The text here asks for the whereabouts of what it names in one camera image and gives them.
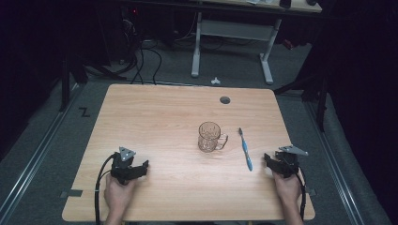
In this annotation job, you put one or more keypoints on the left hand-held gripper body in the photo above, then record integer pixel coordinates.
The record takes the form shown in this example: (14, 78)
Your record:
(122, 168)

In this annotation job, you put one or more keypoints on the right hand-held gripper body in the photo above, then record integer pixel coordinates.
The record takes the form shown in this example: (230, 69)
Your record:
(287, 162)

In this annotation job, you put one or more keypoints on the blue toothbrush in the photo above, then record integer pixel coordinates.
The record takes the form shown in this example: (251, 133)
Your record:
(245, 150)

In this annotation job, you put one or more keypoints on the clear glass mug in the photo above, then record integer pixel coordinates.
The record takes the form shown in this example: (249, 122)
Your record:
(209, 137)

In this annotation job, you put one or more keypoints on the person's right hand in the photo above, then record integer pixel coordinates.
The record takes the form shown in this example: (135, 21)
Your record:
(287, 189)

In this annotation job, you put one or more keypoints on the person's left hand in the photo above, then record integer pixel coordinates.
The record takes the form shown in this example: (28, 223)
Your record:
(117, 195)

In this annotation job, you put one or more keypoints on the grey tape strip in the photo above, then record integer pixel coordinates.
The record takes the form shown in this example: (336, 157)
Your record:
(311, 191)
(73, 193)

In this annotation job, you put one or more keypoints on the black tape floor mark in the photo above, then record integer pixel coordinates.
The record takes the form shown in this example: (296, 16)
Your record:
(84, 112)

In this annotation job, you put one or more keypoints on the black metal stand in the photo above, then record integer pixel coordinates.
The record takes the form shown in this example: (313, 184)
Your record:
(65, 84)
(321, 103)

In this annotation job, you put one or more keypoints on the grey table grommet hole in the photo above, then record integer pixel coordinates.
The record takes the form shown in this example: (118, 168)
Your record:
(225, 100)

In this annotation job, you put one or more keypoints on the small white floor object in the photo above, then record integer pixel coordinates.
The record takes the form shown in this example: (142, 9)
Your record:
(215, 81)

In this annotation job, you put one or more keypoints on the small red object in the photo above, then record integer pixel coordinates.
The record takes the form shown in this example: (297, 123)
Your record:
(288, 44)

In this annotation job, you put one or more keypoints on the white-legged background desk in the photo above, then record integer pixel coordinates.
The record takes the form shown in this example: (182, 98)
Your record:
(234, 29)

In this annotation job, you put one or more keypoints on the black object on desk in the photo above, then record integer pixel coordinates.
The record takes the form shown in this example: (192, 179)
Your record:
(285, 3)

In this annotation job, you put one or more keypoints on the metal floor rail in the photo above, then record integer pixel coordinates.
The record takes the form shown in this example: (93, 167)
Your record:
(34, 156)
(334, 168)

